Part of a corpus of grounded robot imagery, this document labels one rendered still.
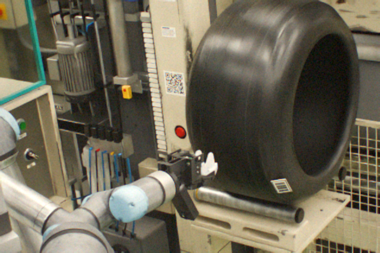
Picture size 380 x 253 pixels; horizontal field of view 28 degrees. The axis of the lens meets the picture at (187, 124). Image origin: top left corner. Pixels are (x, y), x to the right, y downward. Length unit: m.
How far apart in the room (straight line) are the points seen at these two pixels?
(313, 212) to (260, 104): 0.56
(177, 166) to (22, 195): 0.36
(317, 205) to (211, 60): 0.65
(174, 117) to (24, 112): 0.45
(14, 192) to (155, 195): 0.31
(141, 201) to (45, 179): 0.78
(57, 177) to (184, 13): 0.65
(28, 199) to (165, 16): 0.78
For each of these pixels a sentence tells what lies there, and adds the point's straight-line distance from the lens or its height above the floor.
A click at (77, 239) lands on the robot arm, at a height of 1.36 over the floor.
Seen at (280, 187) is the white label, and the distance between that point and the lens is 2.04.
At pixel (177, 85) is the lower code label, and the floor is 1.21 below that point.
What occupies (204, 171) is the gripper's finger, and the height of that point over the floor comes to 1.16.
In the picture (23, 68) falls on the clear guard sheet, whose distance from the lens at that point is 2.24.
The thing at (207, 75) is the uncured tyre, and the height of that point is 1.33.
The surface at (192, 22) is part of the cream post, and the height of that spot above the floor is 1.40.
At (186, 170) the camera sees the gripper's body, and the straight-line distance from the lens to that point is 1.80.
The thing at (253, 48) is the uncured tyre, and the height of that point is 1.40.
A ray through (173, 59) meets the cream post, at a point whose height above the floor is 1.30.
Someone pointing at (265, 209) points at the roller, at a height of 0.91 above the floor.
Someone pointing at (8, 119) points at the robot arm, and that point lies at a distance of 1.95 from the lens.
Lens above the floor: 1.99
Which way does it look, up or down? 23 degrees down
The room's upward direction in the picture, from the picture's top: 6 degrees counter-clockwise
